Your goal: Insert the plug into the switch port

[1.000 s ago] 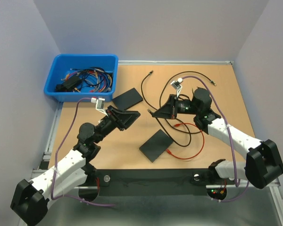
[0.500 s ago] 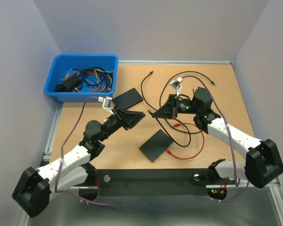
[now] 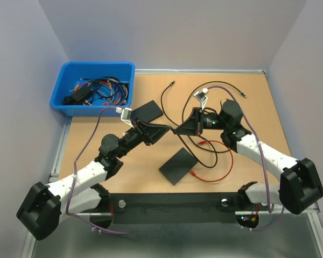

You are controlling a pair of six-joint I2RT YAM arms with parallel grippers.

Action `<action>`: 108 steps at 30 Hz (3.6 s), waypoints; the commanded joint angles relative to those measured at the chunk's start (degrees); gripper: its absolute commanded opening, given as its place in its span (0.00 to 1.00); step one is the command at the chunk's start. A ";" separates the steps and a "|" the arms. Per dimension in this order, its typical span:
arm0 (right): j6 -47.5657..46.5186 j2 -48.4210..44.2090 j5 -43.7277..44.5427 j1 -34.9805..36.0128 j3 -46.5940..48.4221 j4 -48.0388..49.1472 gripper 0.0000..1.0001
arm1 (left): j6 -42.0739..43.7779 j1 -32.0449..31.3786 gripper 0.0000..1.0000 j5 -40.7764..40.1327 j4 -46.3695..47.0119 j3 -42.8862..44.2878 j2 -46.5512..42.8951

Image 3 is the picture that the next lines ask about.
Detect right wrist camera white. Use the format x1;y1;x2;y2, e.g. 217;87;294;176
193;88;209;110

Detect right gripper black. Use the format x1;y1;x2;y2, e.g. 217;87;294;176
173;107;229;137

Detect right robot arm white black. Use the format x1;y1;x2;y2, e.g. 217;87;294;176
173;100;323;214

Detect aluminium frame rail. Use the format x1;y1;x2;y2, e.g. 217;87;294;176
21;115;323;258

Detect tangled cables in bin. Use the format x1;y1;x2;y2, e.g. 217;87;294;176
63;76;131;106

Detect blue plastic bin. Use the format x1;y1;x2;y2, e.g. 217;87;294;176
50;61;135;117

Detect black network switch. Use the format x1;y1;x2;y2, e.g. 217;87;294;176
130;100;164;123
159;148;198;186

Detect red ethernet cable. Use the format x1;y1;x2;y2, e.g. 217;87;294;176
189;139;234;183

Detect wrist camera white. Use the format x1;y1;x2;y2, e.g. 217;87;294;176
116;106;133;127
193;88;209;110

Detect black base mat strip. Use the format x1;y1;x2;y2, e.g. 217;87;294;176
78;192;270;225

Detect long black cable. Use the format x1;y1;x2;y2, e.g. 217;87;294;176
160;81;219;169

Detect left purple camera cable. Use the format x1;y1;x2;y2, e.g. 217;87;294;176
66;106;131;236

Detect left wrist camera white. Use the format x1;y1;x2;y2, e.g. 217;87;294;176
116;106;133;127

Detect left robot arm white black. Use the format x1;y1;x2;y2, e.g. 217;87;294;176
16;120;170;241

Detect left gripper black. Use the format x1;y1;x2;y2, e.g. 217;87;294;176
115;117;170;159

